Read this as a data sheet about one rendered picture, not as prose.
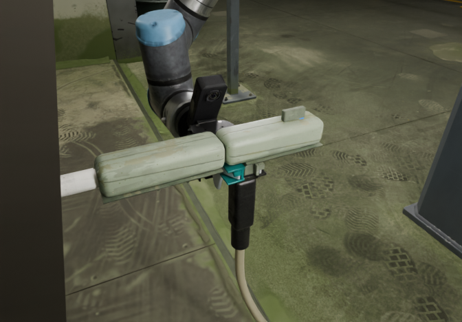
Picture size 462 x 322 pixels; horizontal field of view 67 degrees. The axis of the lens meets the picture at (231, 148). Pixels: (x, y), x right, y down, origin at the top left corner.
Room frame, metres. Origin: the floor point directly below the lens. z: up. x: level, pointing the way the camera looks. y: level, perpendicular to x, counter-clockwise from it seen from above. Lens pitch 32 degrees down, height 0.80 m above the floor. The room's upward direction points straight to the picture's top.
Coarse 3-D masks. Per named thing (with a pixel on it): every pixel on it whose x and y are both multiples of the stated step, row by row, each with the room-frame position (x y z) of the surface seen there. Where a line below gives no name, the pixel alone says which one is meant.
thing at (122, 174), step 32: (224, 128) 0.41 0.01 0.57; (256, 128) 0.41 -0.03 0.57; (288, 128) 0.41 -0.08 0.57; (320, 128) 0.43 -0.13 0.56; (96, 160) 0.33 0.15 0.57; (128, 160) 0.33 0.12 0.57; (160, 160) 0.34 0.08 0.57; (192, 160) 0.35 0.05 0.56; (224, 160) 0.37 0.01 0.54; (256, 160) 0.39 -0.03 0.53; (64, 192) 0.30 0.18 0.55; (128, 192) 0.32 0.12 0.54
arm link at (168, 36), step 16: (144, 16) 0.68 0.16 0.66; (160, 16) 0.67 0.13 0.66; (176, 16) 0.67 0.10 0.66; (144, 32) 0.64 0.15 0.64; (160, 32) 0.63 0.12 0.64; (176, 32) 0.65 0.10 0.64; (144, 48) 0.64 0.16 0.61; (160, 48) 0.63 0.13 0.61; (176, 48) 0.64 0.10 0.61; (144, 64) 0.65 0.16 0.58; (160, 64) 0.63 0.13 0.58; (176, 64) 0.64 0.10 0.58; (160, 80) 0.63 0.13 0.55; (176, 80) 0.64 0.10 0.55
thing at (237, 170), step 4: (224, 164) 0.39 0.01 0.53; (228, 164) 0.39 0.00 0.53; (236, 164) 0.39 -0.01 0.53; (240, 164) 0.39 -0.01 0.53; (224, 168) 0.38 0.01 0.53; (228, 168) 0.38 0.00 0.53; (232, 168) 0.38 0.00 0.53; (236, 168) 0.38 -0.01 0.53; (240, 168) 0.38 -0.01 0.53; (244, 168) 0.38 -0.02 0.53; (228, 172) 0.37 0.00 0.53; (232, 172) 0.38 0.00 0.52; (236, 172) 0.37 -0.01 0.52; (240, 172) 0.38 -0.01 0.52; (224, 176) 0.39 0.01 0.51; (228, 176) 0.39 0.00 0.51; (224, 180) 0.38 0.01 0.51; (228, 180) 0.38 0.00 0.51; (232, 180) 0.38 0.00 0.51; (236, 180) 0.38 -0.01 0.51; (240, 180) 0.38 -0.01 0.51; (244, 180) 0.38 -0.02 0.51; (228, 184) 0.37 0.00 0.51
